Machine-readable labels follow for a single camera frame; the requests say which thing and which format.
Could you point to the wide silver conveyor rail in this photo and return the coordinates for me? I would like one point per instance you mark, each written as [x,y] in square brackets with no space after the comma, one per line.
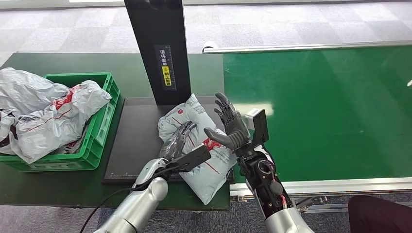
[354,186]

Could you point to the thin silver conveyor rail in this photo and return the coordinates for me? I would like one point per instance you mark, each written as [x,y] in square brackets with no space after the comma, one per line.
[305,47]

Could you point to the grey courier package red stripe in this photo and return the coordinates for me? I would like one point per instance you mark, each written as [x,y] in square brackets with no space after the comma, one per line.
[206,180]

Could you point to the dark maroon rounded object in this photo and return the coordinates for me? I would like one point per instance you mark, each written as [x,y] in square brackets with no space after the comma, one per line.
[379,215]

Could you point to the black scanner base plate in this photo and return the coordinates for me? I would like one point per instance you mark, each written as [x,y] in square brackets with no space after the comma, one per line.
[135,144]

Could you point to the grey package red print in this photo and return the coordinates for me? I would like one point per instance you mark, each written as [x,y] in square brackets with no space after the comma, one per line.
[58,126]

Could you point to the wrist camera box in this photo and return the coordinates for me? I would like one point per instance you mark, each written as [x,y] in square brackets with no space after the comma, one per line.
[193,157]
[260,127]

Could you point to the green conveyor belt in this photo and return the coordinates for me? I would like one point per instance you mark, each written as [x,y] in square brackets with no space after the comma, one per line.
[338,112]

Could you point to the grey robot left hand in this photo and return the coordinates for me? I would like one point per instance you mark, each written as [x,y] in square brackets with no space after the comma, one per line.
[175,144]

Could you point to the black yellow column label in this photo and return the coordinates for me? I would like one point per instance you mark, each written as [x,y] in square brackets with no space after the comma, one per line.
[166,80]

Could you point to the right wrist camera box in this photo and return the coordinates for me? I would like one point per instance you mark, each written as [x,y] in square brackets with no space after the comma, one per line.
[260,127]

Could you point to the plain grey plastic package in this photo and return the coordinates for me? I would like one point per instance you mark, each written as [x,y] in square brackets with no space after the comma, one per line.
[25,90]

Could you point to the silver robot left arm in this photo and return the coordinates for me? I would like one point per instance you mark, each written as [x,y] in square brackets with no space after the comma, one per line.
[141,205]

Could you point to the dark green table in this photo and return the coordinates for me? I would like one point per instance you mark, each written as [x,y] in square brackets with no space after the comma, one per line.
[64,189]

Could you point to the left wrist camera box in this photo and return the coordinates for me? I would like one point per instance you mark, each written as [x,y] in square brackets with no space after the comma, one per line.
[193,157]

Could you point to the black scanner column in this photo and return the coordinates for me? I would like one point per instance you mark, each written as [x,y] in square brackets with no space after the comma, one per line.
[145,32]

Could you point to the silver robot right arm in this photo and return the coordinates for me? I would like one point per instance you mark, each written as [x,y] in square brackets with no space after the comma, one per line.
[286,222]

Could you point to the white conveyor end roller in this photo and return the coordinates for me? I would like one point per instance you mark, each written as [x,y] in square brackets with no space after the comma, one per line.
[208,45]

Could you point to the grey package dark print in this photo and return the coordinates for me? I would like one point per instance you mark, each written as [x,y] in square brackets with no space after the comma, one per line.
[5,129]

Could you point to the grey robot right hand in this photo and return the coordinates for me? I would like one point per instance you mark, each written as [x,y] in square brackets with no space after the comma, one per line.
[235,132]

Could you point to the green plastic crate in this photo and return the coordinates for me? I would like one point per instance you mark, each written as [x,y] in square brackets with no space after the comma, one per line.
[96,135]

